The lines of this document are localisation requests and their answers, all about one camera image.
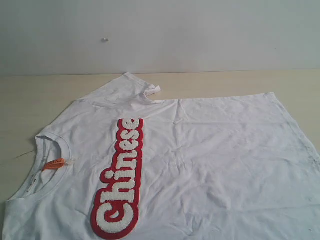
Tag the orange neck label loop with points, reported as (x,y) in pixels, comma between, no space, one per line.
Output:
(54,165)

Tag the white t-shirt with red lettering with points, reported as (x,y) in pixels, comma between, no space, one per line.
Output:
(228,168)

